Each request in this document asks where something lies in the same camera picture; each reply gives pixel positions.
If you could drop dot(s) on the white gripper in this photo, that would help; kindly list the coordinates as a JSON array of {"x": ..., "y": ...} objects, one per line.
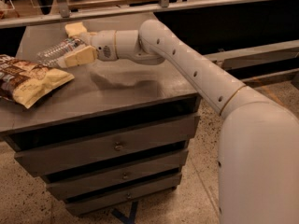
[{"x": 104, "y": 45}]

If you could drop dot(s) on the middle grey drawer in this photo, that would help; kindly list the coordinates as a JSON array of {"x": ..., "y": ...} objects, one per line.
[{"x": 132, "y": 171}]

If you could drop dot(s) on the top grey drawer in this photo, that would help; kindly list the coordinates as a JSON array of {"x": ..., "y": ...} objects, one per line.
[{"x": 54, "y": 159}]

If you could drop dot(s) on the grey metal railing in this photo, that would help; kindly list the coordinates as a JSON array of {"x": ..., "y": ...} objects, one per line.
[{"x": 21, "y": 13}]

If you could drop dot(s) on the brown chip bag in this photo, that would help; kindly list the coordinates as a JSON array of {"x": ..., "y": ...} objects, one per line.
[{"x": 25, "y": 82}]

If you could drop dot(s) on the yellow sponge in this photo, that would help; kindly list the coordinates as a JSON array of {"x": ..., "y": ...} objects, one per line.
[{"x": 75, "y": 29}]

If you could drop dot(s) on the clear plastic water bottle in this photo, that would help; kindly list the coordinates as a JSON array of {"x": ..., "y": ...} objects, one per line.
[{"x": 54, "y": 56}]

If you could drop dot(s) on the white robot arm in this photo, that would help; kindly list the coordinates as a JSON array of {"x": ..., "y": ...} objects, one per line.
[{"x": 259, "y": 140}]

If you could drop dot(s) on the grey drawer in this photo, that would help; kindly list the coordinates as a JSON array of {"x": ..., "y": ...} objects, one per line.
[
  {"x": 132, "y": 171},
  {"x": 54, "y": 159},
  {"x": 123, "y": 195}
]

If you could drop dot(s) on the grey drawer cabinet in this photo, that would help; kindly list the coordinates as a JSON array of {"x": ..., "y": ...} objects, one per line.
[{"x": 103, "y": 98}]

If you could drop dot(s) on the bottom grey drawer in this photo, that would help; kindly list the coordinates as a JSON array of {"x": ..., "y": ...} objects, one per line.
[{"x": 123, "y": 195}]

